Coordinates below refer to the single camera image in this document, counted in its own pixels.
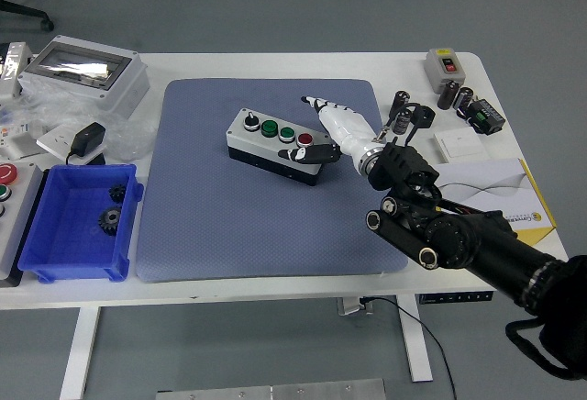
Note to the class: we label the large black gear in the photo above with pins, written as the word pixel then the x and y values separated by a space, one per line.
pixel 110 220

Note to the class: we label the white table leg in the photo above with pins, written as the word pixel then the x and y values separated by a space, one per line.
pixel 80 349
pixel 415 340

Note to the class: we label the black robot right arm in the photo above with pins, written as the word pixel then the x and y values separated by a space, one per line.
pixel 481 239

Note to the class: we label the black power adapter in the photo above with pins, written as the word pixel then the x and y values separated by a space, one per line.
pixel 89 138

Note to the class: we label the white wall switch plate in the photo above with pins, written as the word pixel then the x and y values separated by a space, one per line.
pixel 461 143

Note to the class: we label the grey four-button control box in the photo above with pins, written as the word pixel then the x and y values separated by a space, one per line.
pixel 257 141

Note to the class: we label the blue-grey table mat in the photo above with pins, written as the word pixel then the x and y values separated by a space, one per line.
pixel 229 225

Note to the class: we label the black office chair base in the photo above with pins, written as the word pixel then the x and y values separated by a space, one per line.
pixel 27 10

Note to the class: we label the grey two-button switch box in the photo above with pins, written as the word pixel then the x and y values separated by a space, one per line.
pixel 435 70

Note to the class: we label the black table height controller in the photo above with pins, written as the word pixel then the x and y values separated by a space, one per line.
pixel 454 297

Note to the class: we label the white wall socket plate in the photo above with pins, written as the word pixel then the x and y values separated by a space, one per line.
pixel 54 139

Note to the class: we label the yellow and white cardboard box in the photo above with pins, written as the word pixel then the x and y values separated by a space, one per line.
pixel 504 184

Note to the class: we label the clear plastic bag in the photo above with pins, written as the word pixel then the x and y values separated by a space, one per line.
pixel 130 136

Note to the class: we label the black cylindrical capacitor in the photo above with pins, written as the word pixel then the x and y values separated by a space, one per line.
pixel 400 97
pixel 402 121
pixel 464 99
pixel 448 95

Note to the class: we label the black hexagonal nut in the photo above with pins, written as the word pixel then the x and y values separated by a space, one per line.
pixel 426 116

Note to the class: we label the grey emergency-stop control box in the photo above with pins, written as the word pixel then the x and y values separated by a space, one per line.
pixel 18 225

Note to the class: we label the grey under-table bracket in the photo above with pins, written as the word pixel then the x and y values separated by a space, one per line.
pixel 351 306

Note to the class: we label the blue plastic bin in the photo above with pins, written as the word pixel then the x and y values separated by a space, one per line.
pixel 69 230

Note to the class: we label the grey metal plate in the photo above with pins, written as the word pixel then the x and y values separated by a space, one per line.
pixel 275 391

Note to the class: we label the grey enclosure with clear lid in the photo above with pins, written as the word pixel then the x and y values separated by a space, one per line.
pixel 119 90

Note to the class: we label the white packaging box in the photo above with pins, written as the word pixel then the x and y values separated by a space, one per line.
pixel 18 145

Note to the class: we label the white device with foil label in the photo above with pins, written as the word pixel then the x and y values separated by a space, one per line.
pixel 11 70

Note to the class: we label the small black gear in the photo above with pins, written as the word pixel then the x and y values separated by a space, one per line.
pixel 118 192

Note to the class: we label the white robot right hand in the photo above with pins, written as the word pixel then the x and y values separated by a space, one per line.
pixel 341 122

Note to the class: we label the black module with green terminal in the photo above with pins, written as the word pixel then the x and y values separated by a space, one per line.
pixel 488 118

